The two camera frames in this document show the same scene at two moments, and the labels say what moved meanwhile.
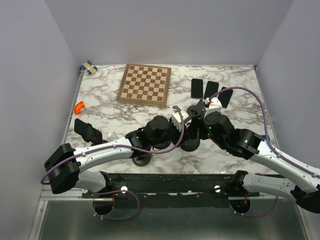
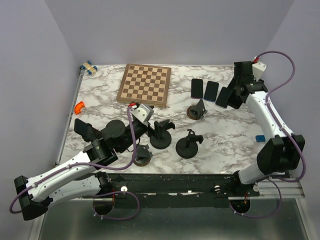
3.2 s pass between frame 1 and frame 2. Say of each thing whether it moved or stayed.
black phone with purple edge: stayed
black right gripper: moved
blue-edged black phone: stayed
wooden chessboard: stayed
